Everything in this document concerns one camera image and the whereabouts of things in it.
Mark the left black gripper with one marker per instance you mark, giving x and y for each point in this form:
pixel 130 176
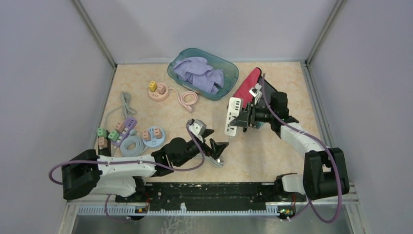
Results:
pixel 218 147

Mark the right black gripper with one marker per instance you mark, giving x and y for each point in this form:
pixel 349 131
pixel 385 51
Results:
pixel 243 119

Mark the white power strip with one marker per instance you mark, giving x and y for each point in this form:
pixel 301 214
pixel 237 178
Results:
pixel 233 110

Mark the pink plug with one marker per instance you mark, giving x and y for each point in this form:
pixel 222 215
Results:
pixel 161 88
pixel 120 127
pixel 157 132
pixel 146 135
pixel 102 142

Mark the blue round power socket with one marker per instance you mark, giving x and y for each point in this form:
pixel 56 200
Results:
pixel 154 137

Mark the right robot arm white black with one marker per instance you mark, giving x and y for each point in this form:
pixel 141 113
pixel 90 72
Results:
pixel 324 173

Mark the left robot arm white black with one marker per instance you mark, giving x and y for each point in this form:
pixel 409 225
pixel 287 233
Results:
pixel 90 174

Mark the pink round power socket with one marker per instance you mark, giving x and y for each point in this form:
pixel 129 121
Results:
pixel 157 97

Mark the yellow plug adapter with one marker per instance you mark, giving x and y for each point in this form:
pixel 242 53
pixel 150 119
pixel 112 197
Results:
pixel 152 86

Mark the pink plug on purple strip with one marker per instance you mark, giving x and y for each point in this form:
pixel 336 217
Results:
pixel 120 127

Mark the green plug on purple strip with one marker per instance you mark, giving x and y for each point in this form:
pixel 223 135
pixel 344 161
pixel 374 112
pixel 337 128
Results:
pixel 114 135

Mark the pink plug on black strip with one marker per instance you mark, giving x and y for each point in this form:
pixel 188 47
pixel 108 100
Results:
pixel 102 142

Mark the green plug on black strip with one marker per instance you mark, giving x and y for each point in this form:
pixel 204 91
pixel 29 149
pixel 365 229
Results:
pixel 102 132

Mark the red and grey cloth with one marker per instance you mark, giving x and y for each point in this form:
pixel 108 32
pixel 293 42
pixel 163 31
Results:
pixel 252 79

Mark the teal plastic basin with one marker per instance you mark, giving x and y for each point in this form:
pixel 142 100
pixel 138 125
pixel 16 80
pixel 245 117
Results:
pixel 231 72

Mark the purple cloth in basin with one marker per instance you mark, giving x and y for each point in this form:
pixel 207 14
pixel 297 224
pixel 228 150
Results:
pixel 197 72

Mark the purple power strip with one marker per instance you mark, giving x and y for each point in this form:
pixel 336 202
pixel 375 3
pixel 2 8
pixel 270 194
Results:
pixel 130 123

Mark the black power strip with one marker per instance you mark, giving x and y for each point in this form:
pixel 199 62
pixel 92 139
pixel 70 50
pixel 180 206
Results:
pixel 105 151

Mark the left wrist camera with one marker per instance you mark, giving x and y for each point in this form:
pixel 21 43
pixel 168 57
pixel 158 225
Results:
pixel 197 128

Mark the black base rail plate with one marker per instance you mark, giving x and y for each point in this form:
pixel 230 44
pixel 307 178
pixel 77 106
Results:
pixel 237 196

